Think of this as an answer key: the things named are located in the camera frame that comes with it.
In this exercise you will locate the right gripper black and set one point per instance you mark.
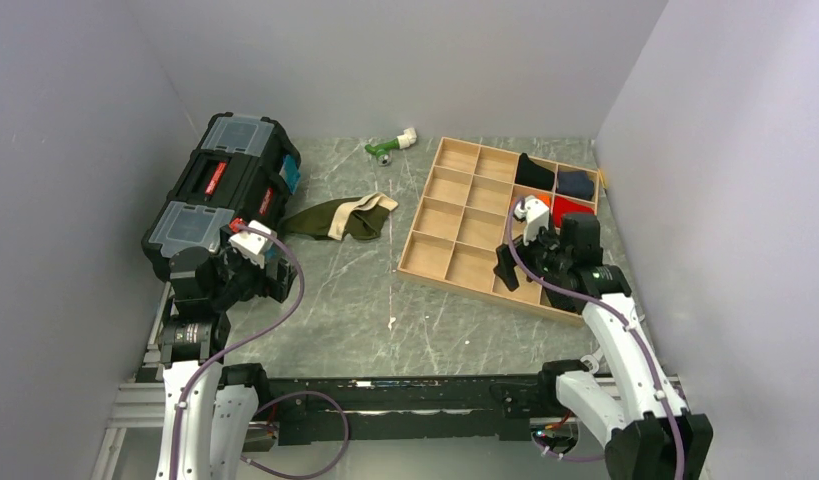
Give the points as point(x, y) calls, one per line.
point(505, 267)

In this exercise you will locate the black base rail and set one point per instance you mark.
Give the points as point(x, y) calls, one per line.
point(301, 411)

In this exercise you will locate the red rolled cloth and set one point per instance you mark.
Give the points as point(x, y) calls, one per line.
point(564, 205)

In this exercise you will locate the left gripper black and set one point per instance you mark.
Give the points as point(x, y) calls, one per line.
point(276, 288)

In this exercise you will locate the wooden compartment tray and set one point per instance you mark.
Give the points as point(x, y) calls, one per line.
point(460, 221)

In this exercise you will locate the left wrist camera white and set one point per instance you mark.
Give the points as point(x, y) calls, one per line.
point(252, 240)

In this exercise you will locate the navy rolled cloth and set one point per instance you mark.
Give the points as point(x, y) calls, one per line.
point(575, 184)

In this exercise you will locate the orange rolled cloth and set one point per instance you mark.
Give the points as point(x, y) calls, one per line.
point(545, 199)

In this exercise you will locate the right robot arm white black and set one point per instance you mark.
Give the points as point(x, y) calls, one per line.
point(647, 430)

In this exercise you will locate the olive green underwear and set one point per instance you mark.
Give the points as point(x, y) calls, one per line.
point(362, 218)

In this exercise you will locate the green white pipe fitting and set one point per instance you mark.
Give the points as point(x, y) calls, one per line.
point(382, 152)

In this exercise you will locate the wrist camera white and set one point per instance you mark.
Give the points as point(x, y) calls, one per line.
point(252, 240)
point(535, 214)

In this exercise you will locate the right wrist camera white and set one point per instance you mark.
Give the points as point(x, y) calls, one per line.
point(535, 214)

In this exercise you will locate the silver wrench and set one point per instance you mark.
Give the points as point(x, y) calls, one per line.
point(593, 361)

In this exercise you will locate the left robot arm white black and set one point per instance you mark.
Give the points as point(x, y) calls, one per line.
point(209, 405)

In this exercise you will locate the black plastic toolbox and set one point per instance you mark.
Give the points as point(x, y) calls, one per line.
point(244, 167)

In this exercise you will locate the black rolled cloth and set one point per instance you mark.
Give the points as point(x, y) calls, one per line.
point(534, 175)

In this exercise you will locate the aluminium frame rail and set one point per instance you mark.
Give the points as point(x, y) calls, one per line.
point(139, 402)

